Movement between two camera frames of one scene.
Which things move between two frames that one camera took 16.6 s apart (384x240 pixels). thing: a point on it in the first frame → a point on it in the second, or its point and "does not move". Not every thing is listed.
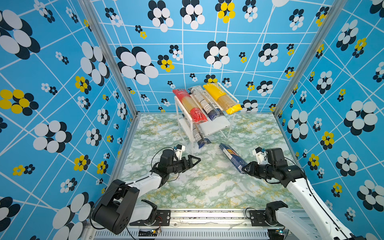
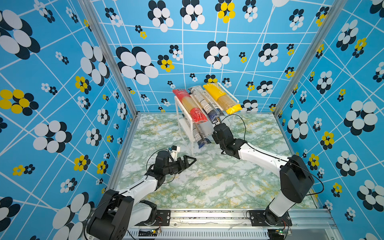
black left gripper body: x=177 y=167 does not move
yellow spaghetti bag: x=226 y=101 does not move
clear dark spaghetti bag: x=201 y=138 does not move
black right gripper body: x=264 y=171 → x=216 y=139
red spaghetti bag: x=196 y=113 does not move
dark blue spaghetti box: x=233 y=157 → x=216 y=121
